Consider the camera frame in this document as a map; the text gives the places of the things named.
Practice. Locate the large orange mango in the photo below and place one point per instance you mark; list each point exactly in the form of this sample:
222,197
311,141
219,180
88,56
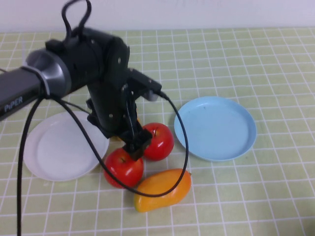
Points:
160,202

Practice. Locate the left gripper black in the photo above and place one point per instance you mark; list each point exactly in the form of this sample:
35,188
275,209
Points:
113,108

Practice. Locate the red apple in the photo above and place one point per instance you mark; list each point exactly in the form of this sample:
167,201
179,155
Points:
161,145
123,173

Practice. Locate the small yellow-orange mango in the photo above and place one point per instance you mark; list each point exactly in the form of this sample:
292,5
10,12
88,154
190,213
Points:
119,139

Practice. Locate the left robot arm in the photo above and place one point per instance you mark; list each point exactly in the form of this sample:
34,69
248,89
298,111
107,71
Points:
24,91

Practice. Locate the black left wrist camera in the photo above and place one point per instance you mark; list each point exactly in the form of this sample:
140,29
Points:
144,82

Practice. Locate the white round plate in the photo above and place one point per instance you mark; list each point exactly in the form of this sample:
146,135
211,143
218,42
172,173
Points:
61,157

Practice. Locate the green white-grid tablecloth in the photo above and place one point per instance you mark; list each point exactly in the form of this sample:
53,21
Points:
246,61

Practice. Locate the light blue round plate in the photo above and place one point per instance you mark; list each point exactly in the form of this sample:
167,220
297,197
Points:
216,130

